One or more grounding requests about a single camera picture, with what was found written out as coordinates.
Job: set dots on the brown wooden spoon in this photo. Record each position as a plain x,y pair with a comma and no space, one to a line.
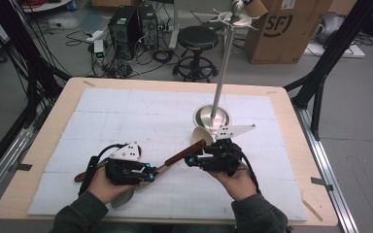
79,177

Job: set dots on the black computer tower green label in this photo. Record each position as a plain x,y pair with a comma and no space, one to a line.
123,32

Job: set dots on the metal utensil stand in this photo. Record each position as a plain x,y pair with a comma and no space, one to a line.
221,74

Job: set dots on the dark tape piece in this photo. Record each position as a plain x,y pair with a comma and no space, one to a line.
322,183
24,167

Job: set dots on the white metal post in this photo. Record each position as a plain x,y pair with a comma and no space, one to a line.
176,26

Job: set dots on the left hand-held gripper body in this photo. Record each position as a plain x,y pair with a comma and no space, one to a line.
124,171

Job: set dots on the white flat board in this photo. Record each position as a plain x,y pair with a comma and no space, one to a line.
333,51

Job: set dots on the person's right hand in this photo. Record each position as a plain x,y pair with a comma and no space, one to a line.
241,186

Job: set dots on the white grid mat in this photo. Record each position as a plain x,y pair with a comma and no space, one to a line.
142,113

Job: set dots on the white round table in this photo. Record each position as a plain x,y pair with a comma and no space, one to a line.
50,6

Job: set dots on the cardboard box round black logo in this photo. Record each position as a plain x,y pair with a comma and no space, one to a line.
288,39

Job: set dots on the white power strip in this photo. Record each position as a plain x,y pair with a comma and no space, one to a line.
94,36

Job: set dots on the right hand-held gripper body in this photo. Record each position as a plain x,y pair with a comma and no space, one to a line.
223,158

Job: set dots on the person's left hand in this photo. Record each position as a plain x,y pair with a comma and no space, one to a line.
102,189

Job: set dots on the white device green display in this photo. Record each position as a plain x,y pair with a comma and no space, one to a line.
99,48

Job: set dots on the aluminium rail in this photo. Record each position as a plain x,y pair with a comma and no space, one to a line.
323,161
0,171

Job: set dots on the grey rounded device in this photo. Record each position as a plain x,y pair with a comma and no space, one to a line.
330,27

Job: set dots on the black round stool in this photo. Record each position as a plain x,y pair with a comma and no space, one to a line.
197,37

